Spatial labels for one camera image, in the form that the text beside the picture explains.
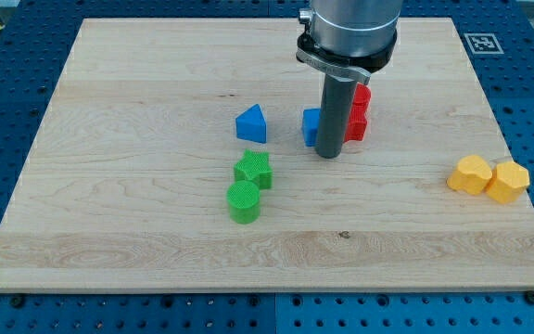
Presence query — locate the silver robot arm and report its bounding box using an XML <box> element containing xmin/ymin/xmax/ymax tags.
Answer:
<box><xmin>310</xmin><ymin>0</ymin><xmax>403</xmax><ymax>58</ymax></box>

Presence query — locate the blue triangle block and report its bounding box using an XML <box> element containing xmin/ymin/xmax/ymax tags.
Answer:
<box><xmin>235</xmin><ymin>104</ymin><xmax>267</xmax><ymax>144</ymax></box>

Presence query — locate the wooden board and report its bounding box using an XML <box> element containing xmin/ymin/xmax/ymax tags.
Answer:
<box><xmin>0</xmin><ymin>18</ymin><xmax>534</xmax><ymax>293</ymax></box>

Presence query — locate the green star block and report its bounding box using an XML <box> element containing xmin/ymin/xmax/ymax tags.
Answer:
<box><xmin>234</xmin><ymin>149</ymin><xmax>273</xmax><ymax>189</ymax></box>

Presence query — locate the green cylinder block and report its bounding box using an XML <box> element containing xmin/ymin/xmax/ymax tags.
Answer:
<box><xmin>226</xmin><ymin>180</ymin><xmax>261</xmax><ymax>225</ymax></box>

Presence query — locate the blue cube block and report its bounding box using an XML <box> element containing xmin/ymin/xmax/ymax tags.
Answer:
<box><xmin>301</xmin><ymin>108</ymin><xmax>321</xmax><ymax>147</ymax></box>

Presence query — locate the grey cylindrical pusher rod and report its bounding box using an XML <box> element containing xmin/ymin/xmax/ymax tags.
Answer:
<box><xmin>314</xmin><ymin>74</ymin><xmax>357</xmax><ymax>159</ymax></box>

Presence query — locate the black clamp with silver lever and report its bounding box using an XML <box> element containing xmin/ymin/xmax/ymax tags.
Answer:
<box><xmin>296</xmin><ymin>32</ymin><xmax>398</xmax><ymax>85</ymax></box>

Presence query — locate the yellow heart block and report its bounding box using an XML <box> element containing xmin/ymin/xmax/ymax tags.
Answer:
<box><xmin>446</xmin><ymin>155</ymin><xmax>493</xmax><ymax>195</ymax></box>

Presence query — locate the yellow hexagon block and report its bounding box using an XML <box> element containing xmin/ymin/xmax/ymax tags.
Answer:
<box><xmin>486</xmin><ymin>161</ymin><xmax>530</xmax><ymax>204</ymax></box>

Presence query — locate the black white fiducial marker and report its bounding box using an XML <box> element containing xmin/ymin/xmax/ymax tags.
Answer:
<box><xmin>464</xmin><ymin>32</ymin><xmax>503</xmax><ymax>55</ymax></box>

